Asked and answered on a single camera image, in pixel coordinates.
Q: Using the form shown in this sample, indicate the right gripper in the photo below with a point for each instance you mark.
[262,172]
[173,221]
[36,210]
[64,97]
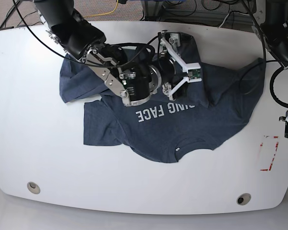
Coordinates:
[166,72]

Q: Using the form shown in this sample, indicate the dark blue t-shirt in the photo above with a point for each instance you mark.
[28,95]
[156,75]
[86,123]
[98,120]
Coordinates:
[161,130]

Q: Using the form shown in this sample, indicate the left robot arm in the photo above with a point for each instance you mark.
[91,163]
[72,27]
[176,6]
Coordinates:
[272,19]

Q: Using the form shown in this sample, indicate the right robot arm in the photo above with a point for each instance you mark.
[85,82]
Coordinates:
[133,79]

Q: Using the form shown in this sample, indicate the red tape rectangle marking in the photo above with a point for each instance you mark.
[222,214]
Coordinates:
[267,153]

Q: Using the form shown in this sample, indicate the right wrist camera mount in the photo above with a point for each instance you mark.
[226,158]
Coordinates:
[189,72]

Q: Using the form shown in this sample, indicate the aluminium frame structure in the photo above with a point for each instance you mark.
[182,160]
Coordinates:
[215,13]

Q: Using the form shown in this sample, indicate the right table cable grommet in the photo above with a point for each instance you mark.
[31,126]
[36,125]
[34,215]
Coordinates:
[243,199]

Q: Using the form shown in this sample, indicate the table cable grommet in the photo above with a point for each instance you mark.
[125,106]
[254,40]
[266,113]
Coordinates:
[243,199]
[33,188]

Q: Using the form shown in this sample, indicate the left table cable grommet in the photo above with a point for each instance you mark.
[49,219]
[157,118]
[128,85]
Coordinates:
[33,188]

